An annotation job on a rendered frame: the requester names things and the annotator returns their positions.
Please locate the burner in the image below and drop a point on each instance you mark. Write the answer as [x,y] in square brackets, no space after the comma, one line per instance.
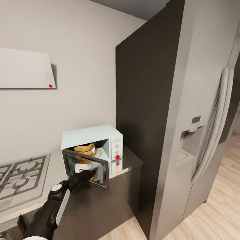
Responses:
[22,181]

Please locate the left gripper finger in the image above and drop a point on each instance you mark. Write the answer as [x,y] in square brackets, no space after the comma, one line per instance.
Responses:
[93,172]

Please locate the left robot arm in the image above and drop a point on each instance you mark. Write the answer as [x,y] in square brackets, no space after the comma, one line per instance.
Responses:
[47,219]

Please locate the oven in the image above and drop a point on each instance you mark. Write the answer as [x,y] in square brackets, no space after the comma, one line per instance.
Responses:
[14,229]

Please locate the range hood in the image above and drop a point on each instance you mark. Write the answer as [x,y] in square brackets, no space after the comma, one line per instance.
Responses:
[25,69]

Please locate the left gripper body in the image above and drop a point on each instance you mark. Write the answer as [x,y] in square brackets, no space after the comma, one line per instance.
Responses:
[80,177]

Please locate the popcorn bag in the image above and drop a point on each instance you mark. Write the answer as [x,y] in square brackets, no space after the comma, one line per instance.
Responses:
[87,149]

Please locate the microwave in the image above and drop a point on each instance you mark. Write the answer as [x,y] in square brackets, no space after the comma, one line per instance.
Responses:
[108,146]

